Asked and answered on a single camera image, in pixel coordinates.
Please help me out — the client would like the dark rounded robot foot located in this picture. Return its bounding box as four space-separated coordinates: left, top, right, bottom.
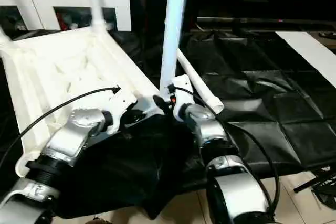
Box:
88 216 111 224

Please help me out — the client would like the black left wrist camera cable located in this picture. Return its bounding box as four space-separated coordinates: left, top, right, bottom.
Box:
0 85 121 167

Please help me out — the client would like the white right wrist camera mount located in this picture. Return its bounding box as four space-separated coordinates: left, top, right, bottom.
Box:
167 74 195 122

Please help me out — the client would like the black tripod leg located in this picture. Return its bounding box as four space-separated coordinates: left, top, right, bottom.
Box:
293 170 336 193

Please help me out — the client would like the white plastic table top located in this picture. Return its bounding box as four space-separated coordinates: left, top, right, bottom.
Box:
0 26 169 177

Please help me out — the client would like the white flat board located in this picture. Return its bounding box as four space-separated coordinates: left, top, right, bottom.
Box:
275 31 336 88

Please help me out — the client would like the black mat cloth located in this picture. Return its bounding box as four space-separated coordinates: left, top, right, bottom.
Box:
0 26 336 219

